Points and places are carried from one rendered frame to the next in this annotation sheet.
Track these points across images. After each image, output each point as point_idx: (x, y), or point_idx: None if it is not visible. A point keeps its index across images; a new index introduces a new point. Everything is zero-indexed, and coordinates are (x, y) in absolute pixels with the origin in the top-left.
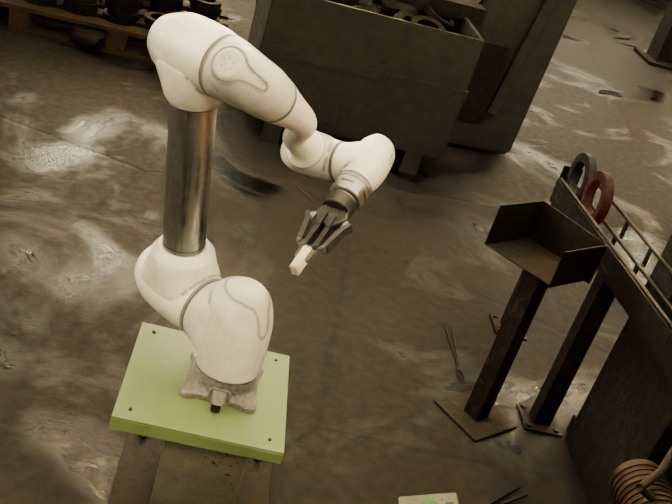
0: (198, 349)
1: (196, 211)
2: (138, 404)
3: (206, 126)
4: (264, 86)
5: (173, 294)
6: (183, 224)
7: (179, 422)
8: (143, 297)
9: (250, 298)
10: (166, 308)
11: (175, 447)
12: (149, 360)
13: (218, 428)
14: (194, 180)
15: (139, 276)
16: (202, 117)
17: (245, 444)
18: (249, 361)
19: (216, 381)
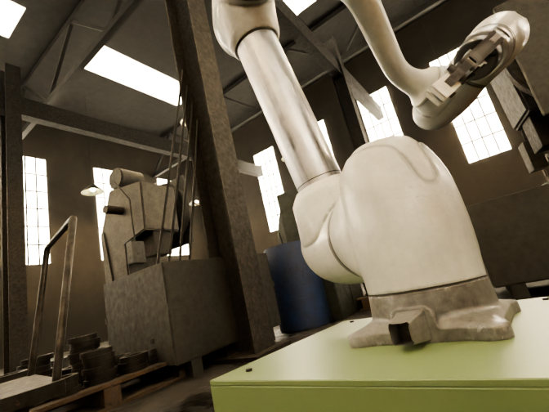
0: (356, 266)
1: (298, 126)
2: (269, 364)
3: (265, 42)
4: None
5: (315, 226)
6: (293, 146)
7: (323, 370)
8: (314, 271)
9: (377, 139)
10: (319, 252)
11: None
12: (328, 335)
13: (411, 365)
14: (278, 94)
15: (301, 249)
16: (256, 35)
17: (492, 377)
18: (430, 227)
19: (395, 295)
